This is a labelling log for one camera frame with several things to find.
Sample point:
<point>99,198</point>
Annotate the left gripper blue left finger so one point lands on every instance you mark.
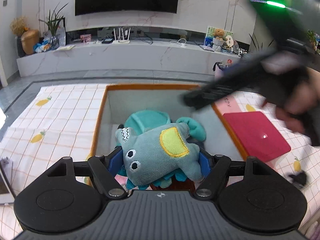
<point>103,171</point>

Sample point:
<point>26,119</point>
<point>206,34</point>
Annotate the tall leafy floor plant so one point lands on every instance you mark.
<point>260,42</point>

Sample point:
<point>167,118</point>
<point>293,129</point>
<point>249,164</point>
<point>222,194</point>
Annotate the orange cardboard box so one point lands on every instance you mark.
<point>120,101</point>

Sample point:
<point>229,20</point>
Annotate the person right hand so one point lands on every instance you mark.
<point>295,93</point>

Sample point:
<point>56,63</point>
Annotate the white wifi router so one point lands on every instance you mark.
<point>121,36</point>

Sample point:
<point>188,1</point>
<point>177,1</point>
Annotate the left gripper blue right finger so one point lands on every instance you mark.
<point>214,168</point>

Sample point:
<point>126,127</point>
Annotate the pink wastebasket black liner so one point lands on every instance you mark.
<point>220,68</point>

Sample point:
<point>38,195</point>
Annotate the white marble tv console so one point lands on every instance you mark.
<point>136,55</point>

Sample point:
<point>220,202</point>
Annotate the grey blue plush toy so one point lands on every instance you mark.
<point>157,153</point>

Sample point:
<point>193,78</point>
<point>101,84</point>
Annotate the pink checkered tablecloth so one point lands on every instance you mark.
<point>60,120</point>

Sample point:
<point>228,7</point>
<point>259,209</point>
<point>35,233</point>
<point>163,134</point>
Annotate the green plant glass vase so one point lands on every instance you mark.
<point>53,21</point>

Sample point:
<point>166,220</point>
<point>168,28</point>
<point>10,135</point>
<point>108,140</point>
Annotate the brown teddy bear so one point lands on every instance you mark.
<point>219,34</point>

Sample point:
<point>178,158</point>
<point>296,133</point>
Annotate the hanging ivy plant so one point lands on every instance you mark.
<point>314,40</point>

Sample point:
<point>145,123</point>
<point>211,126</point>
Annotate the golden vase dried flowers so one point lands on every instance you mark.
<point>26,38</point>

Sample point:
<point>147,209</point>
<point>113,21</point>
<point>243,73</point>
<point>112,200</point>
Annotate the red lidded clear box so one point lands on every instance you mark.
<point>255,136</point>

